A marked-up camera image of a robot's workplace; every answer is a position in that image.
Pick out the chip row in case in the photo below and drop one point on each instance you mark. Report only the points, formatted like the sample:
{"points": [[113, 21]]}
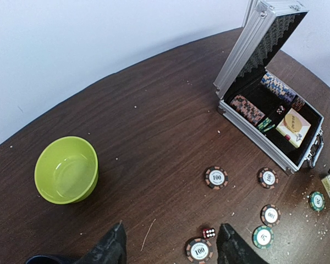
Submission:
{"points": [[282, 91], [251, 113]]}

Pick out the chip row in case left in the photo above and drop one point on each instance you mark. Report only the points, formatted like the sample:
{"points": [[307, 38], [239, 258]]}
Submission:
{"points": [[251, 113]]}

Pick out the dark blue mug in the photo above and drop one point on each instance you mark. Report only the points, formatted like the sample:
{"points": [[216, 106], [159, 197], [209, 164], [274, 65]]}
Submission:
{"points": [[50, 259]]}

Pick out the aluminium poker case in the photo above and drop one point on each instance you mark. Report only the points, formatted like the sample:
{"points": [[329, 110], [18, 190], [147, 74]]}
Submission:
{"points": [[268, 27]]}

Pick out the card deck in case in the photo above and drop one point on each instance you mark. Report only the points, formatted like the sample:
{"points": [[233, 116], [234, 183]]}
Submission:
{"points": [[295, 139]]}

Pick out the green bowl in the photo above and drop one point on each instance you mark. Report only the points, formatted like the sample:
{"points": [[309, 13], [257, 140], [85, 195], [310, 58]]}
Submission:
{"points": [[66, 171]]}

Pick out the red chip next to green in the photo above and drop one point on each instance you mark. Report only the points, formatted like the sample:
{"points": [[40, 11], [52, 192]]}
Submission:
{"points": [[270, 215]]}

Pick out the chip row in case right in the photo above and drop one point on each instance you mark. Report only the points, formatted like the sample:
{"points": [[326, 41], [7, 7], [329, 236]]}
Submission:
{"points": [[282, 91]]}

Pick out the red chip by dice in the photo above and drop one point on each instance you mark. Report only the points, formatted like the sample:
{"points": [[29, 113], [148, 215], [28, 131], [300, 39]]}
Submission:
{"points": [[199, 251]]}

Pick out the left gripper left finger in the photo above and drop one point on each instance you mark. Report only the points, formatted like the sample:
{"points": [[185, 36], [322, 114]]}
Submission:
{"points": [[111, 248]]}

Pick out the gold dealer button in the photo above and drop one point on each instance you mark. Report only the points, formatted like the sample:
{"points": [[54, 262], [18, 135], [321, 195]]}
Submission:
{"points": [[293, 123]]}

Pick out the green poker chip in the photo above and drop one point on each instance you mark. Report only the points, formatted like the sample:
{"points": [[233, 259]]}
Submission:
{"points": [[317, 201], [263, 237]]}

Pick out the die in case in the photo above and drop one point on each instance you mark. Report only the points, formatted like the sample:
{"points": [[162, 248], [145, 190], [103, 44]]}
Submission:
{"points": [[280, 110]]}

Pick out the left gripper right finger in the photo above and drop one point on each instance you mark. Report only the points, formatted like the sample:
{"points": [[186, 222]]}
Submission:
{"points": [[232, 248]]}

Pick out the red chip right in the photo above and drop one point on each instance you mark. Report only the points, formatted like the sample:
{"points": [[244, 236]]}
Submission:
{"points": [[267, 178]]}

